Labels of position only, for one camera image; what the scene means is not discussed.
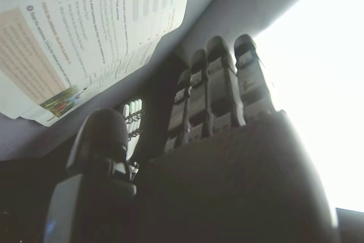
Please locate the left robot hand, black palm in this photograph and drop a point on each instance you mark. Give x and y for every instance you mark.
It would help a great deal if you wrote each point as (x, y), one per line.
(227, 186)

